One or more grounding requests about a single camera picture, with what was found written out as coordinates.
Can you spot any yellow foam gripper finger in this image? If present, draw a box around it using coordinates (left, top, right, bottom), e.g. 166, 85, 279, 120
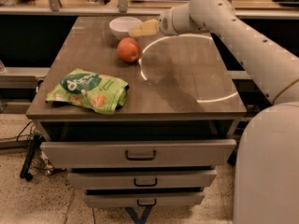
129, 19, 159, 37

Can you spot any white ceramic bowl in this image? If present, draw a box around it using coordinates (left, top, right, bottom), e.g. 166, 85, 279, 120
109, 16, 142, 40

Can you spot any red orange apple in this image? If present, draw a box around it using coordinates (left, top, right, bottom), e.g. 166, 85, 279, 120
117, 37, 141, 63

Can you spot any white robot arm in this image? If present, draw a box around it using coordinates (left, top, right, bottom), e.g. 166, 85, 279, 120
129, 0, 299, 224

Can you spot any green chip bag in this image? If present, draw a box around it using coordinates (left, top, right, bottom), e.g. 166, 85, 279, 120
46, 69, 129, 115

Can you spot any grey drawer cabinet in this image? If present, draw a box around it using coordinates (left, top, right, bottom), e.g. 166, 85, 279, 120
27, 17, 245, 195

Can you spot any top grey drawer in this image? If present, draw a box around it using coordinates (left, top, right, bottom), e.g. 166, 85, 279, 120
41, 139, 236, 169

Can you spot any grey drawer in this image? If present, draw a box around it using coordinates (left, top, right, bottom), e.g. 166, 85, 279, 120
82, 192, 205, 208
67, 170, 217, 190
41, 139, 236, 169

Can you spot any middle grey drawer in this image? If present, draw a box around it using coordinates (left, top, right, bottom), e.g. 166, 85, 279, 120
67, 170, 217, 190

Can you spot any bottom grey drawer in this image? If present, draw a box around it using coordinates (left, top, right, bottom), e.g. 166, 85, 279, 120
82, 192, 205, 208

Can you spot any black wheeled wire cart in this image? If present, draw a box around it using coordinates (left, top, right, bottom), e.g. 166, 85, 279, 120
20, 134, 54, 181

